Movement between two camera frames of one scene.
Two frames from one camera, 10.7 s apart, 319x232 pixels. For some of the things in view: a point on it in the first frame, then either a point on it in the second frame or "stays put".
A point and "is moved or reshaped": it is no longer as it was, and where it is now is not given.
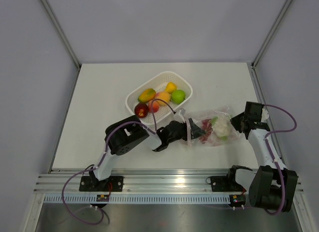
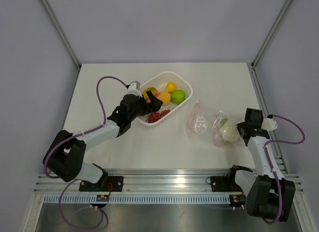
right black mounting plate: (226, 183) stays put
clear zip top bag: (220, 129) is moved or reshaped
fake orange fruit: (164, 96) stays put
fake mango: (147, 96) stays put
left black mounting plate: (90, 183) stays put
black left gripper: (195, 131) -> (155, 104)
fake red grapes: (207, 127) -> (154, 116)
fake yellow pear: (170, 87) stays put
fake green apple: (178, 96) stays put
